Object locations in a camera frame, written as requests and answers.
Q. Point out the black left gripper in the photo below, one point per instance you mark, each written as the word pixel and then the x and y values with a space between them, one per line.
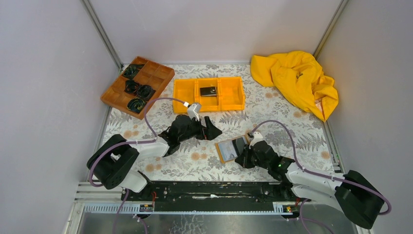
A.
pixel 210 131

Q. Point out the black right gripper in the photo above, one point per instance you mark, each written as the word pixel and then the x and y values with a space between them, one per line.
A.
pixel 243 160

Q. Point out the yellow leather card holder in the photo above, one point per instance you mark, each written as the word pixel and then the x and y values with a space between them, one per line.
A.
pixel 232 139

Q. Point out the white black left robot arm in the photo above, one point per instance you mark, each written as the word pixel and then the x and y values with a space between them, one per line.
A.
pixel 112 164

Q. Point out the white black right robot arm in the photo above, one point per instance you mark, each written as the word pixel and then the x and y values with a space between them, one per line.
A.
pixel 350 193

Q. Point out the dark card in holder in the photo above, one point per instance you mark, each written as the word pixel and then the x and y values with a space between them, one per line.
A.
pixel 239 144

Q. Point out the black credit card stack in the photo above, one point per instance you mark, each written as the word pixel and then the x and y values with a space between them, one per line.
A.
pixel 208 91

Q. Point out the yellow middle bin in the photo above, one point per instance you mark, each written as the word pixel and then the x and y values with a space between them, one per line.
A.
pixel 209 103

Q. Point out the yellow bin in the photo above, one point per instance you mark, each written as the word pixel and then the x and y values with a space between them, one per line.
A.
pixel 231 94
pixel 184 90
pixel 209 103

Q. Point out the yellow right bin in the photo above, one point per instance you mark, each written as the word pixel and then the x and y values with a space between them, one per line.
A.
pixel 231 94

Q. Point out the floral patterned table mat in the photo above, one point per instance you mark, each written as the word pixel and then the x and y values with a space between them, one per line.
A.
pixel 290 131

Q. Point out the yellow left bin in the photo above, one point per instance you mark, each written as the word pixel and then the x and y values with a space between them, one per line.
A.
pixel 184 90

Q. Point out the orange compartment tray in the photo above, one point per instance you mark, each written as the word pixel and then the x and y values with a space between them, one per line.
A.
pixel 139 72

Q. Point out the yellow crumpled cloth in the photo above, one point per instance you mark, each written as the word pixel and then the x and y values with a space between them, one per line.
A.
pixel 300 79

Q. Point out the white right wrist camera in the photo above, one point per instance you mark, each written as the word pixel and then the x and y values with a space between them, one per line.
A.
pixel 255 137

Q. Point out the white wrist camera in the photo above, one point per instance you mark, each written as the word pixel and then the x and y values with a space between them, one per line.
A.
pixel 255 137
pixel 193 111

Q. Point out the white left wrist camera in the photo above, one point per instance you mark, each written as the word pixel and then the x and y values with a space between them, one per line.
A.
pixel 193 111

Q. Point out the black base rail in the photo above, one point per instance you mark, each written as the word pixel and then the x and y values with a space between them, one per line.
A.
pixel 186 196

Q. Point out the aluminium frame rail front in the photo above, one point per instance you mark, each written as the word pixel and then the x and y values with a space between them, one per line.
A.
pixel 88 192

